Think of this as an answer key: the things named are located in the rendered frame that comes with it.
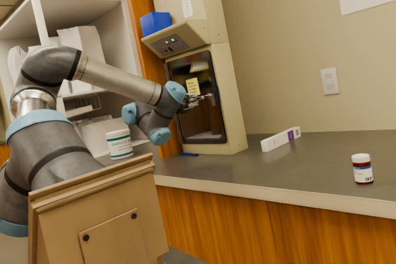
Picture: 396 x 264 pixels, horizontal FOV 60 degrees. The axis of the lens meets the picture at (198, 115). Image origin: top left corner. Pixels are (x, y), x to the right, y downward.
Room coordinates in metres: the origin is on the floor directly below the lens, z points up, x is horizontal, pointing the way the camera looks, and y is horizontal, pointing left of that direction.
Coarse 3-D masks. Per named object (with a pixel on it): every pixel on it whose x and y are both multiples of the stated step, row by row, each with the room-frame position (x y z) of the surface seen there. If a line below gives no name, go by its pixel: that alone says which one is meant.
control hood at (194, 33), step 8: (176, 24) 1.38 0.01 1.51; (184, 24) 1.35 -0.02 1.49; (192, 24) 1.36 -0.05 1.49; (200, 24) 1.39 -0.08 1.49; (160, 32) 1.46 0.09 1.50; (168, 32) 1.44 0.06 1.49; (176, 32) 1.41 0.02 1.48; (184, 32) 1.39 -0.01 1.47; (192, 32) 1.37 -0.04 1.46; (200, 32) 1.38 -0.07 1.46; (208, 32) 1.41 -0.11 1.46; (144, 40) 1.56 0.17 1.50; (152, 40) 1.53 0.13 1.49; (184, 40) 1.44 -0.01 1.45; (192, 40) 1.41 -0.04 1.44; (200, 40) 1.39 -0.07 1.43; (208, 40) 1.40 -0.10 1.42; (152, 48) 1.59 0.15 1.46; (192, 48) 1.47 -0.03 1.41; (160, 56) 1.61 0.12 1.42; (168, 56) 1.59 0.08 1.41
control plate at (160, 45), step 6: (174, 36) 1.44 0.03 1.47; (156, 42) 1.53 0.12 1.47; (162, 42) 1.51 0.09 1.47; (168, 42) 1.50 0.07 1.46; (174, 42) 1.48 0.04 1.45; (180, 42) 1.46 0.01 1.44; (156, 48) 1.57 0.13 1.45; (162, 48) 1.55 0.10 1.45; (174, 48) 1.51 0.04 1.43; (180, 48) 1.49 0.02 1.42; (186, 48) 1.48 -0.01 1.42; (162, 54) 1.59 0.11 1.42; (168, 54) 1.57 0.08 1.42
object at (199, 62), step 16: (176, 64) 1.57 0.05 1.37; (192, 64) 1.49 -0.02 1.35; (208, 64) 1.42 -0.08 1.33; (176, 80) 1.59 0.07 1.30; (208, 80) 1.44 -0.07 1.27; (192, 112) 1.54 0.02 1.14; (208, 112) 1.46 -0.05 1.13; (192, 128) 1.56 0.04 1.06; (208, 128) 1.48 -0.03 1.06; (224, 128) 1.41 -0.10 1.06
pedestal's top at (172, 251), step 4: (172, 248) 0.66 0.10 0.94; (168, 252) 0.65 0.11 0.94; (172, 252) 0.65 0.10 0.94; (176, 252) 0.64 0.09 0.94; (180, 252) 0.64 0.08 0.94; (164, 256) 0.64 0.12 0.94; (168, 256) 0.63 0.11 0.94; (172, 256) 0.63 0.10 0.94; (176, 256) 0.63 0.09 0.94; (180, 256) 0.62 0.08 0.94; (184, 256) 0.62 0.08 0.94; (188, 256) 0.62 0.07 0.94; (192, 256) 0.61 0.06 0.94; (164, 260) 0.62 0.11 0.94; (168, 260) 0.62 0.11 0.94; (172, 260) 0.61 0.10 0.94; (176, 260) 0.61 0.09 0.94; (180, 260) 0.61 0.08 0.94; (184, 260) 0.61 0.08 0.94; (188, 260) 0.60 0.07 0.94; (192, 260) 0.60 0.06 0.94; (196, 260) 0.60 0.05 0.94; (200, 260) 0.59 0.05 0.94
